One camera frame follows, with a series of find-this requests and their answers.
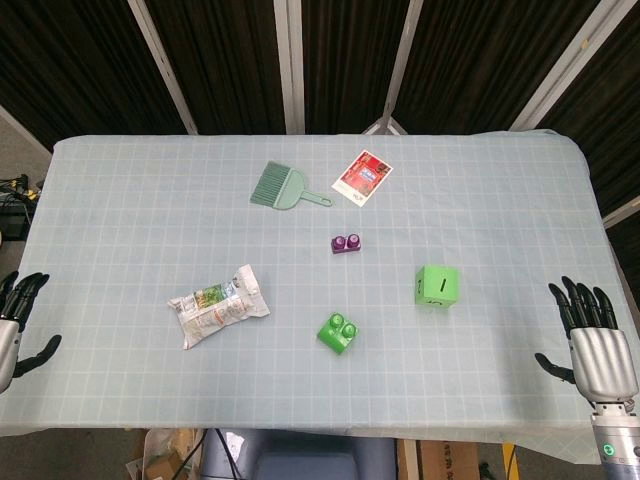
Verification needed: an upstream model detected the teal plastic hand brush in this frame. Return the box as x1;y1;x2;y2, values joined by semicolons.
248;160;333;213

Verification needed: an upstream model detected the open cardboard box with scraps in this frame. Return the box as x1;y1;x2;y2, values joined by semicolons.
125;428;206;480

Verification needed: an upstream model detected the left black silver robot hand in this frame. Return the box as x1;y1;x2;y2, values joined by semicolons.
0;271;63;396

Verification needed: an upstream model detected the green two-stud toy brick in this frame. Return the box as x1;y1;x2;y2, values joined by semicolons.
316;312;362;357

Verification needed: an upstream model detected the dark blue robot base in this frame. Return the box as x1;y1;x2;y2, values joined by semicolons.
201;428;400;480

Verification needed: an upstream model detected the red white packet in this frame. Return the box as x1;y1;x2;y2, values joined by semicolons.
330;149;396;204

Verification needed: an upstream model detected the light blue grid tablecloth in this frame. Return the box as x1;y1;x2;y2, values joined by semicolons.
0;128;640;466

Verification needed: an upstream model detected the silver crumpled snack bag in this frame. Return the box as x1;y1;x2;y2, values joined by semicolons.
166;264;272;352

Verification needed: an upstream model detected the black equipment with cables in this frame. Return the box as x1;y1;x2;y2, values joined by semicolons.
0;173;43;244

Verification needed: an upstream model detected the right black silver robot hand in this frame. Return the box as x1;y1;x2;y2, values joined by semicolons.
533;275;640;404

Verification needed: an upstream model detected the purple two-stud toy brick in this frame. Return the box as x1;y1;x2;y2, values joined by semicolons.
330;232;365;256

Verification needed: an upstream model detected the green numbered cube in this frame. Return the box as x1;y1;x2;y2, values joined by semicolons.
413;264;460;307

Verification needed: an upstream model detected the white partition frame post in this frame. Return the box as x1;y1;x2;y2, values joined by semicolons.
273;0;306;135
126;0;199;136
361;0;426;136
508;0;622;132

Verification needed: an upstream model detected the brown cardboard box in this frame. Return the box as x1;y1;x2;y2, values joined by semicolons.
416;439;482;480

